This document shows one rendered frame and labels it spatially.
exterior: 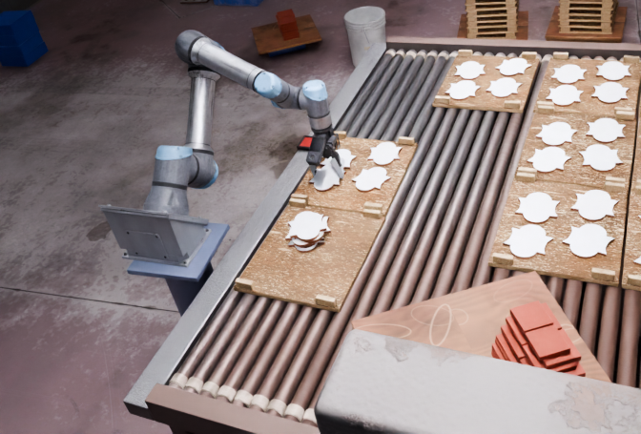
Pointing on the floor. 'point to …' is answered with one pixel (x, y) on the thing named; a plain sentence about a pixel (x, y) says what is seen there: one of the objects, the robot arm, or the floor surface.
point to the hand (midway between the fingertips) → (327, 176)
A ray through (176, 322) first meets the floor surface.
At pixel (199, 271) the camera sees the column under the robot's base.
